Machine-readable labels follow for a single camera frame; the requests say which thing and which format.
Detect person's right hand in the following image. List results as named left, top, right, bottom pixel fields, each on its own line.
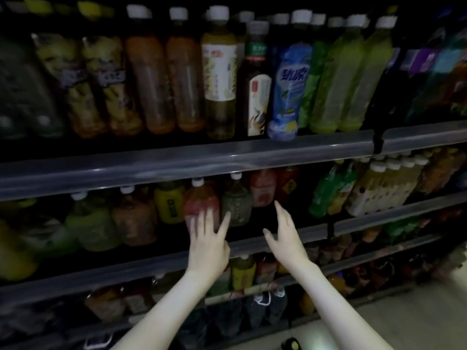
left=262, top=200, right=311, bottom=273

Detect person's left hand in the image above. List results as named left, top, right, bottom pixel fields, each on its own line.
left=185, top=208, right=233, bottom=285

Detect pack of orange soda bottles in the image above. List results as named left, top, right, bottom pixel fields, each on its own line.
left=299, top=273, right=347, bottom=316

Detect green soda bottle yellow cap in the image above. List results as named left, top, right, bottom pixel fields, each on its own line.
left=310, top=162, right=342, bottom=219
left=328, top=162, right=358, bottom=215

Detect row of tea juice bottles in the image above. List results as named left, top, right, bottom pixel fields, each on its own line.
left=0, top=149, right=467, bottom=281

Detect blue label bottle white cap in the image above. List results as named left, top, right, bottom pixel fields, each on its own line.
left=268, top=10, right=313, bottom=142

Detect person's left forearm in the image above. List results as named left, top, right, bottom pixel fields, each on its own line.
left=113, top=273, right=219, bottom=350

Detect person's right forearm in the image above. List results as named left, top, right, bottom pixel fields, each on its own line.
left=290, top=262, right=393, bottom=350

